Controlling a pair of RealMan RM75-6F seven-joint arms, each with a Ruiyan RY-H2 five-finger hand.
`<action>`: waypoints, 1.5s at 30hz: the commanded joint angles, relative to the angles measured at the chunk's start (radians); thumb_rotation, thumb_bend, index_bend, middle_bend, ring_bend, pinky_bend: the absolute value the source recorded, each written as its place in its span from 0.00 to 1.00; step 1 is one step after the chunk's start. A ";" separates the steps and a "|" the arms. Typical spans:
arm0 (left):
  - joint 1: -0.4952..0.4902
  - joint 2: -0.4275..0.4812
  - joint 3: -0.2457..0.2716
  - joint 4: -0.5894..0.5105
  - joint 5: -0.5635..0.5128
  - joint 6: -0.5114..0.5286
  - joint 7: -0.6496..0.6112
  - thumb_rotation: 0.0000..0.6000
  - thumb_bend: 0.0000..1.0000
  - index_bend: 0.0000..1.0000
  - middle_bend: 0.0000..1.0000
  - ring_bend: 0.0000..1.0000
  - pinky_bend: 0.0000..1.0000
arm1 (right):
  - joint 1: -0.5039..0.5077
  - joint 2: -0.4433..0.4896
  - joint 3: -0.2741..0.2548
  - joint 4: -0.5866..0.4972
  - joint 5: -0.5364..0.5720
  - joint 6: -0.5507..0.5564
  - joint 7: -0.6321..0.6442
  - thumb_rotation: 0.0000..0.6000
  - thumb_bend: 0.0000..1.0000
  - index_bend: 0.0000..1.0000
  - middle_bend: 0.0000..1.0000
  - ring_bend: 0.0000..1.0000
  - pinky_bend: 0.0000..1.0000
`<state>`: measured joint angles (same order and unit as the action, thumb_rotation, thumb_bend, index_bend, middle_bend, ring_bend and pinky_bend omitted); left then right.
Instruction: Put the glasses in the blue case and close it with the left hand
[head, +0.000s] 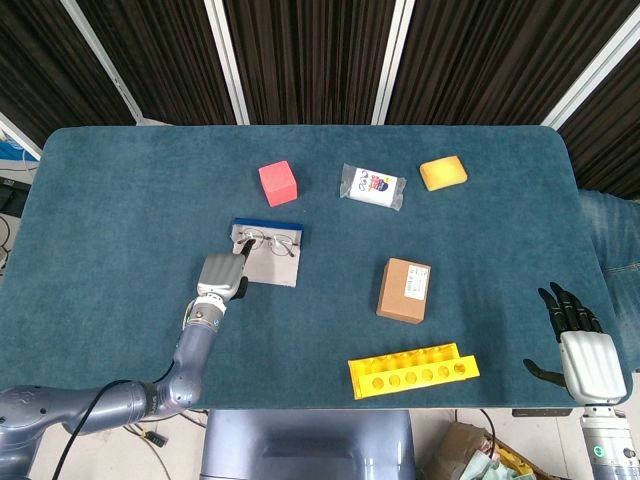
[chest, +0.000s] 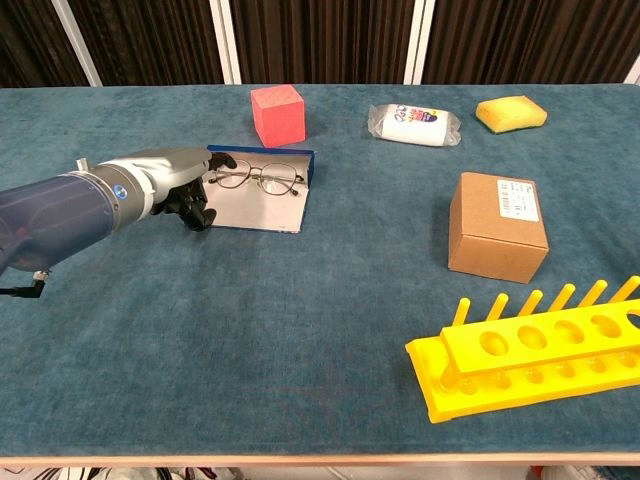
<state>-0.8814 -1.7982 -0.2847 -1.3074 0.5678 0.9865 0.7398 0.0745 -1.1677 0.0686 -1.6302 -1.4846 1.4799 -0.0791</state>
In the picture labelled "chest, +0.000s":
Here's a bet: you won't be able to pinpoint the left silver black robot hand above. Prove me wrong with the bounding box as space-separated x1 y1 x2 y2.
99 146 239 234

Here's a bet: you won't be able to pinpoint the blue glasses case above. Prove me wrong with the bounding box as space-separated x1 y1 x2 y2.
202 144 317 235

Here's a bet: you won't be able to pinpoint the yellow plastic test tube rack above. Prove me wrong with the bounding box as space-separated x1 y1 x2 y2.
404 274 640 425

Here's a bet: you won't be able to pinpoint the metal frame eyeglasses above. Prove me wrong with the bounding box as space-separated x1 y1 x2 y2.
207 162 306 197

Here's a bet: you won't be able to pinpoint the brown cardboard box with label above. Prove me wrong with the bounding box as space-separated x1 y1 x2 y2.
447 171 551 285

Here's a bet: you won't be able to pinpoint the red foam cube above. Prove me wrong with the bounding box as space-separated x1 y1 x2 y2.
250 84 307 149

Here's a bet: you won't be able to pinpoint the yellow sponge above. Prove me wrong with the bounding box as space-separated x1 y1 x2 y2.
475 94 548 135

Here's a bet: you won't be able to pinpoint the teal felt table cover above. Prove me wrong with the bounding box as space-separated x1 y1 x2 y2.
0 83 640 457

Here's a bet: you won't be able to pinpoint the white packet in clear wrap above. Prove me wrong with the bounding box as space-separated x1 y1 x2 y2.
368 103 462 148

